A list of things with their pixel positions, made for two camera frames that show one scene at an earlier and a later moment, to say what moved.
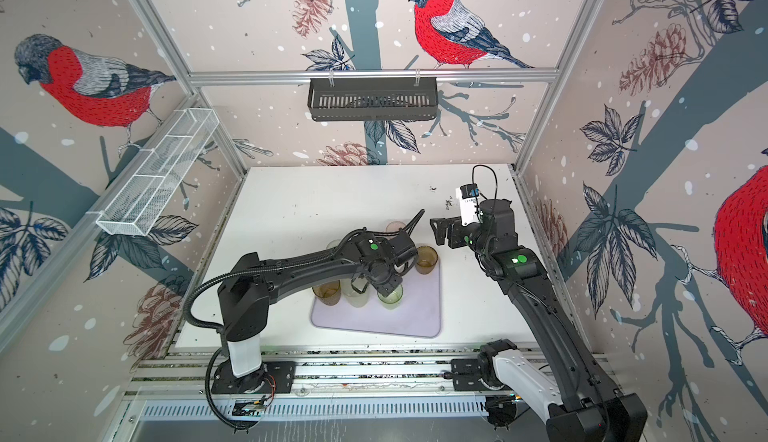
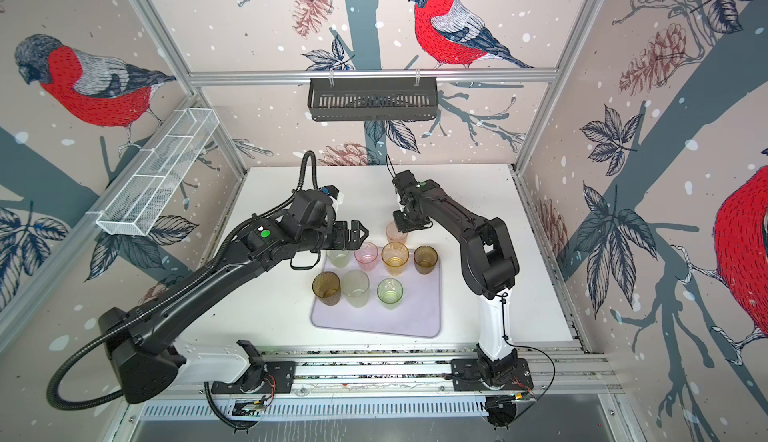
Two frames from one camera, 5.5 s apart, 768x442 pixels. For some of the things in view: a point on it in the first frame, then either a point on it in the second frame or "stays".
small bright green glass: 392,301 stays
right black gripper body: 463,236 → 406,220
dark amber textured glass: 426,259 stays
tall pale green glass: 353,297 stays
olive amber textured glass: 329,293 stays
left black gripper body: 389,282 → 337,237
